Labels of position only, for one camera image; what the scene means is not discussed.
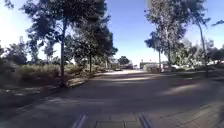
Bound small round tree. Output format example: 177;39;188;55
118;55;131;66

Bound tall dark tree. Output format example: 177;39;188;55
19;0;111;88
64;18;119;75

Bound paved brick path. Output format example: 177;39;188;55
0;68;224;128

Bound low building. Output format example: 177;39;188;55
139;61;160;71

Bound slim tree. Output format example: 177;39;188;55
144;31;166;73

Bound robot's own part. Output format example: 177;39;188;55
71;113;89;128
138;112;154;128

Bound tall pale-trunked tree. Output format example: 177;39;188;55
144;0;188;68

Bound dry bushes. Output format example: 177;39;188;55
0;63;108;84

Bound dirt strip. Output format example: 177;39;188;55
0;71;111;113

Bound leaning tree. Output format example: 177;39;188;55
181;0;214;73

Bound row of trees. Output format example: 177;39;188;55
0;36;61;66

